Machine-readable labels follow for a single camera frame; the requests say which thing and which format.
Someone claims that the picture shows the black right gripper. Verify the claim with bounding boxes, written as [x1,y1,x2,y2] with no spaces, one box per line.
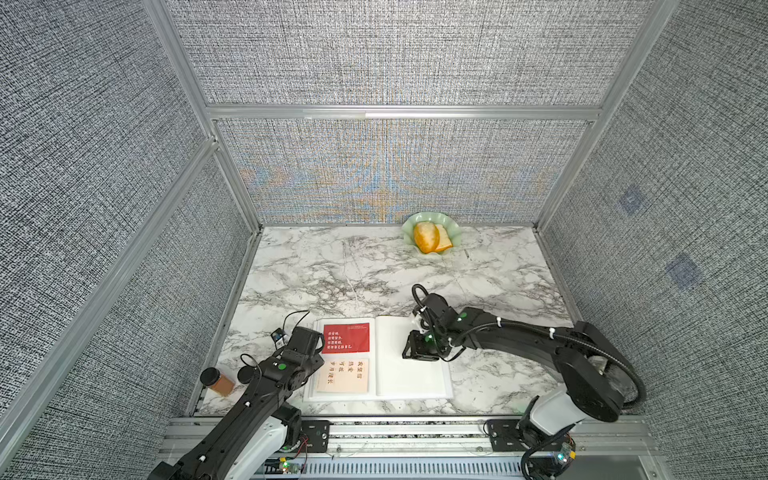
[394,328,447,361]

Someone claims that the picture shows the white photo album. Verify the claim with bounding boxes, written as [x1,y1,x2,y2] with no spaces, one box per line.
[304,316,453,402]

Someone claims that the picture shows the small red card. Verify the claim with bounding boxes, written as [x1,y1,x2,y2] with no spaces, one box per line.
[322,323,370,354]

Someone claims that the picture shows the pink card red characters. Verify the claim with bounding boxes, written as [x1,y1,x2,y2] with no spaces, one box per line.
[327,359,369,394]

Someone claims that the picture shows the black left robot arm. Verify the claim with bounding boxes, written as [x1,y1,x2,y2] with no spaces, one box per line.
[149,327,324,479]

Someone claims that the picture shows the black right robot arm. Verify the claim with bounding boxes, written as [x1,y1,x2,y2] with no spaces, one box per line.
[402,303,647,446]

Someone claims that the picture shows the small bread slice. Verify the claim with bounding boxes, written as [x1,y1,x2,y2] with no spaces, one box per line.
[434,224,453,253]

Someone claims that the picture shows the large orange bread roll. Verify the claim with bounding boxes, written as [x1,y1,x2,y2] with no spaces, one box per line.
[413,221,438,254]

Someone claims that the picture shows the light green wavy bowl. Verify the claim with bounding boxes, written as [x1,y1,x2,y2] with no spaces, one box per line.
[401,212,463,254]

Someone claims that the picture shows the brown cup black lid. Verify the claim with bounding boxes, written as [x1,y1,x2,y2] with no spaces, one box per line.
[199,367,235,397]

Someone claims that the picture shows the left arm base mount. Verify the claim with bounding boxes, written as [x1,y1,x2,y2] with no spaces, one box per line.
[272,404,332,454]

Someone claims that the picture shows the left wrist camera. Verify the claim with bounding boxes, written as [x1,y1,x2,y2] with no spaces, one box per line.
[270,328,287,348]

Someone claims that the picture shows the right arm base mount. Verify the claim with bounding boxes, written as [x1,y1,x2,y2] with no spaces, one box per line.
[482,396,576,480]

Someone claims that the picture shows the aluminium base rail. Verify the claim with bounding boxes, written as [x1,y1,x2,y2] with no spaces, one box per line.
[152,415,673,480]

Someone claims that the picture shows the aluminium enclosure frame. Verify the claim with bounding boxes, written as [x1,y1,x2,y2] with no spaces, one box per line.
[1,1,678,465]

